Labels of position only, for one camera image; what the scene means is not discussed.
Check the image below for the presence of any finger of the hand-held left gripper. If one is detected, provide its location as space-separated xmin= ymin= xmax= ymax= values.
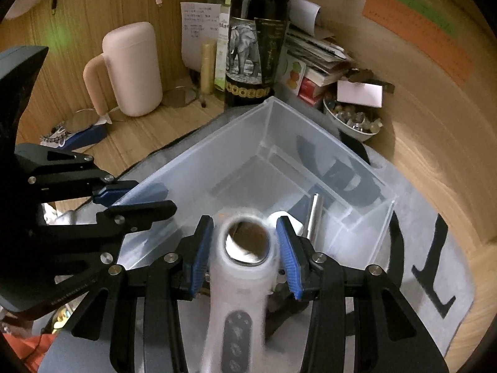
xmin=40 ymin=200 xmax=178 ymax=238
xmin=16 ymin=144 xmax=168 ymax=207

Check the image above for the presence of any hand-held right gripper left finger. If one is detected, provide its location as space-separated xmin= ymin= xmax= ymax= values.
xmin=71 ymin=215 xmax=215 ymax=373

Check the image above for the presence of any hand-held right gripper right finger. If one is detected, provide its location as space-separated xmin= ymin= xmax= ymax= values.
xmin=276 ymin=215 xmax=444 ymax=373

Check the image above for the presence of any silver metal rod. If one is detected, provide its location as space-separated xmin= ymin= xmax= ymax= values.
xmin=303 ymin=193 xmax=325 ymax=242

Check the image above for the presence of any white handheld device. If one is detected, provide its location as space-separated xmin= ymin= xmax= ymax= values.
xmin=202 ymin=208 xmax=282 ymax=373

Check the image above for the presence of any clear plastic storage bin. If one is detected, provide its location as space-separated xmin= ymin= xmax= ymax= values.
xmin=112 ymin=96 xmax=397 ymax=319

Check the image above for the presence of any blue and white box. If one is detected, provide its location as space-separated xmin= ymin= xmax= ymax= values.
xmin=64 ymin=118 xmax=113 ymax=150

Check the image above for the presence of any round metal-rimmed mirror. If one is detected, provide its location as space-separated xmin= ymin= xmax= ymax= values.
xmin=162 ymin=86 xmax=198 ymax=108
xmin=64 ymin=114 xmax=98 ymax=131

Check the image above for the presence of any orange clothing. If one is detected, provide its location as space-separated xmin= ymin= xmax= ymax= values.
xmin=0 ymin=332 xmax=55 ymax=373

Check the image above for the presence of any grey mat with black letters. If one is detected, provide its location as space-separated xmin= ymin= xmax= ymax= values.
xmin=39 ymin=120 xmax=476 ymax=373

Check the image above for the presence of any white bowl of beads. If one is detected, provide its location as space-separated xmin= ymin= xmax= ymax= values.
xmin=323 ymin=95 xmax=383 ymax=143

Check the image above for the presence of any yellow tube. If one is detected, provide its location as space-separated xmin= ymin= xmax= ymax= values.
xmin=200 ymin=42 xmax=216 ymax=94

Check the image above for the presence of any red box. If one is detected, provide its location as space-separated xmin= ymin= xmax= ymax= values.
xmin=298 ymin=76 xmax=331 ymax=105

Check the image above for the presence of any green spray bottle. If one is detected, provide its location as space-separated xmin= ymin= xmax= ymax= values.
xmin=213 ymin=0 xmax=234 ymax=90

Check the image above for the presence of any white card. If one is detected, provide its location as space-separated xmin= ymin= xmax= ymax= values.
xmin=336 ymin=80 xmax=384 ymax=108

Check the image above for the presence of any fruit print box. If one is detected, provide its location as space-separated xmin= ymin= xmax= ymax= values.
xmin=284 ymin=56 xmax=307 ymax=96

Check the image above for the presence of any handwritten white note sheet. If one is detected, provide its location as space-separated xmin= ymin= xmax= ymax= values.
xmin=180 ymin=2 xmax=220 ymax=70

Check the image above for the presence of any dark green bottle tag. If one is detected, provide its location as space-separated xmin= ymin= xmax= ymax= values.
xmin=254 ymin=17 xmax=291 ymax=85

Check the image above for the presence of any stack of papers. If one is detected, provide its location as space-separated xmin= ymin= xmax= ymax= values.
xmin=285 ymin=23 xmax=352 ymax=86

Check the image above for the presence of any dark wine bottle elephant label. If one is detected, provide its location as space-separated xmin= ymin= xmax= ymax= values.
xmin=224 ymin=0 xmax=291 ymax=108

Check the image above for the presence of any white paper sheet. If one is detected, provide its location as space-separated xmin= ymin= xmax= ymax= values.
xmin=289 ymin=0 xmax=322 ymax=34

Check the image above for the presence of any metal chain bracelet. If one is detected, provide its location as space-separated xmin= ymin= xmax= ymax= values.
xmin=40 ymin=123 xmax=72 ymax=147

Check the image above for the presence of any pink mug with handle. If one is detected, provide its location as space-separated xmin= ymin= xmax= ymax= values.
xmin=83 ymin=21 xmax=164 ymax=117

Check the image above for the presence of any orange wall note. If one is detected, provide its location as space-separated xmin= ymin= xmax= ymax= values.
xmin=363 ymin=0 xmax=472 ymax=86

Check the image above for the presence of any green wall note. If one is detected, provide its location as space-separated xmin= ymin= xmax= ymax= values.
xmin=378 ymin=0 xmax=459 ymax=39

